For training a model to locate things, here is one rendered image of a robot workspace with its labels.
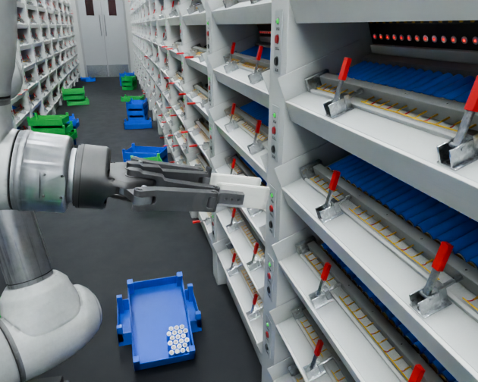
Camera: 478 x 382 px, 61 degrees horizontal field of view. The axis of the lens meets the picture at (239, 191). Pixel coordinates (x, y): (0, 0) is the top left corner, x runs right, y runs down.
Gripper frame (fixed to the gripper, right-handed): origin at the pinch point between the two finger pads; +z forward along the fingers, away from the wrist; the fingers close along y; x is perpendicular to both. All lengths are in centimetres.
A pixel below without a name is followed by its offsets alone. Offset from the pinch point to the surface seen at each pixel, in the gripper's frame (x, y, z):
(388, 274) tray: -8.0, 6.5, 22.0
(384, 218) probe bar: -3.0, -1.9, 25.4
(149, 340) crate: -83, -68, 3
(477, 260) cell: -1.5, 13.3, 28.4
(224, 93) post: 2, -101, 22
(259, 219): -26, -51, 26
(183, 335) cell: -76, -63, 13
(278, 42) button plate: 20.3, -34.6, 13.9
